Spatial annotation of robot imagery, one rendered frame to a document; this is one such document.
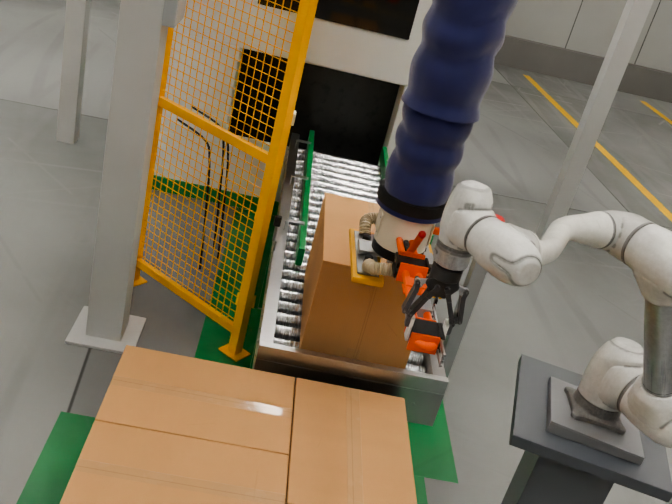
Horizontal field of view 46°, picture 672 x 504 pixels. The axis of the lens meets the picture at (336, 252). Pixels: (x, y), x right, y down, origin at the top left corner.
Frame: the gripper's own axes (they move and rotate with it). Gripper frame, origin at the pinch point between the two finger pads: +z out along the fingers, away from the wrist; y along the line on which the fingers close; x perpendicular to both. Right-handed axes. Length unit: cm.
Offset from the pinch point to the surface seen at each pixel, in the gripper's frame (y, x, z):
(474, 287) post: -48, -121, 47
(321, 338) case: 15, -73, 56
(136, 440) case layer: 68, -14, 65
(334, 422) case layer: 8, -39, 65
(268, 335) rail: 34, -74, 60
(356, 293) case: 8, -73, 35
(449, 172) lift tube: -6, -52, -24
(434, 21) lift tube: 11, -53, -65
